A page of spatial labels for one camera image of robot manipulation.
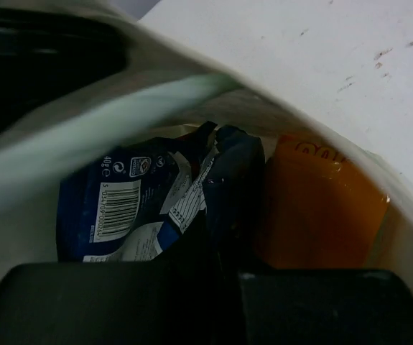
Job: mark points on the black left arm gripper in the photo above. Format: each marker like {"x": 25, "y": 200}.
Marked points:
{"x": 46, "y": 56}

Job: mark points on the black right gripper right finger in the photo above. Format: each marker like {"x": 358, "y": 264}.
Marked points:
{"x": 326, "y": 307}

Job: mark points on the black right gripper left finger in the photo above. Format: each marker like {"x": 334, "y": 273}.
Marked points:
{"x": 114, "y": 303}

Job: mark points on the large orange snack bag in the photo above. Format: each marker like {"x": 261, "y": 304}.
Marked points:
{"x": 318, "y": 210}

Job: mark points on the dark blue Burts crisps bag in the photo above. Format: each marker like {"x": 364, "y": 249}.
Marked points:
{"x": 100, "y": 205}

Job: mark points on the green printed paper gift bag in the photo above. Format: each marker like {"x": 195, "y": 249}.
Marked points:
{"x": 167, "y": 87}

